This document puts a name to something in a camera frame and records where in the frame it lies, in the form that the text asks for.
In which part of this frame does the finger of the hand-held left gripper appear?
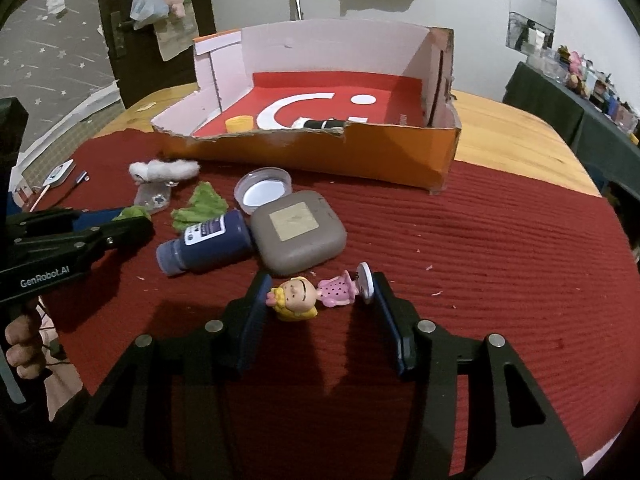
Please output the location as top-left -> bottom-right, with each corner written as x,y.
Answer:
65,217 -> 156,281
5,207 -> 128,241

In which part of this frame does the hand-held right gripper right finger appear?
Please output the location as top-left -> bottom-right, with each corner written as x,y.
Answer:
372,272 -> 586,480

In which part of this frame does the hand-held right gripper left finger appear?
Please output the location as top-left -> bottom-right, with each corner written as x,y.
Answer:
47,274 -> 273,480

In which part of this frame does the green fuzzy toy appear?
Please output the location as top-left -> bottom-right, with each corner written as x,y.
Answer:
171,181 -> 230,233
112,205 -> 152,223

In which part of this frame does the small clear plastic container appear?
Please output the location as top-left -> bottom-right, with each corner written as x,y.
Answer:
132,181 -> 173,213

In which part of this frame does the blonde doll figurine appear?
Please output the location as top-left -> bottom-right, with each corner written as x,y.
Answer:
266,261 -> 375,322

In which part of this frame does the white cotton wad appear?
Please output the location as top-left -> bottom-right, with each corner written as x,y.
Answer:
128,158 -> 202,183

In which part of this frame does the dark blue ink bottle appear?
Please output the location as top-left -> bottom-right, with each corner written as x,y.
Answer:
156,209 -> 253,277

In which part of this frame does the grey square case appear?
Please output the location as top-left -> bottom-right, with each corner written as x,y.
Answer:
249,190 -> 348,277

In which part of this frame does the orange cardboard box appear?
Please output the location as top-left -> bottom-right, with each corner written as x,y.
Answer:
150,18 -> 463,195

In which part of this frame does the person's left hand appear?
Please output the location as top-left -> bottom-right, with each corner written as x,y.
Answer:
2,300 -> 56,383

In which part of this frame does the small white device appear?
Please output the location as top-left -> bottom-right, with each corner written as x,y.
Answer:
42,159 -> 76,188

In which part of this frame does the red ribbed cloth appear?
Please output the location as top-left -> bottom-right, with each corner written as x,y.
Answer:
42,127 -> 636,480

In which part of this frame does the clear round plastic lid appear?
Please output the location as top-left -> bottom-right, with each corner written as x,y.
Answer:
234,166 -> 292,216

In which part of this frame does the dark wooden door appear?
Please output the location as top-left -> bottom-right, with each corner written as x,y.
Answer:
95,0 -> 218,108

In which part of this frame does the brown paper bag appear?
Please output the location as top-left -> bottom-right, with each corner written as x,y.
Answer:
156,7 -> 198,61

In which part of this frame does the black and white roll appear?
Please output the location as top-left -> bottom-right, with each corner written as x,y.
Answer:
291,118 -> 351,132

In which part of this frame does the clear plastic bag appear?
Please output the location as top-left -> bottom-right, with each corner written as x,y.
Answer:
130,0 -> 171,31

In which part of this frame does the dark green covered table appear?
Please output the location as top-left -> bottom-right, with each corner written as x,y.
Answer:
502,61 -> 640,191

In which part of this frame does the row of small trinkets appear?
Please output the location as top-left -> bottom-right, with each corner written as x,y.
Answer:
527,45 -> 640,146

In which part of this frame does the door handle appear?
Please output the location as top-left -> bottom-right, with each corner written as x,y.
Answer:
111,10 -> 136,53

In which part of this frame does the wall mirror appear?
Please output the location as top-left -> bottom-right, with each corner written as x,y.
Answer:
506,10 -> 557,53

